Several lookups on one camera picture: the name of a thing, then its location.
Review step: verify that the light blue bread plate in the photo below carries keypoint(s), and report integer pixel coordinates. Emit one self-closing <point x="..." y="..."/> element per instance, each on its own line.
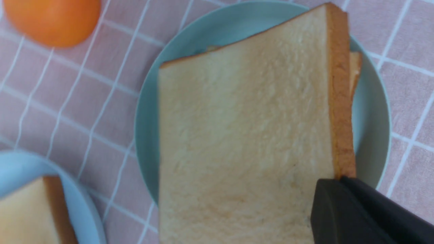
<point x="18" y="168"/>

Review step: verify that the orange tangerine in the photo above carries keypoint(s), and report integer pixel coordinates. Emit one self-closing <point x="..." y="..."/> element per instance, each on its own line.
<point x="54" y="23"/>

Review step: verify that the pink checkered tablecloth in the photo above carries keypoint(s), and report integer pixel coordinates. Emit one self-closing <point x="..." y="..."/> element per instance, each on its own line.
<point x="76" y="106"/>

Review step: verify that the toast slice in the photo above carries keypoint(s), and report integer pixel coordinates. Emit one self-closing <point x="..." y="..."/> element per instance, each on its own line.
<point x="36" y="214"/>
<point x="355" y="63"/>
<point x="246" y="130"/>

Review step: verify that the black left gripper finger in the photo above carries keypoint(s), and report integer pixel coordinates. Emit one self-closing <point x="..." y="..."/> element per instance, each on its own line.
<point x="348" y="211"/>

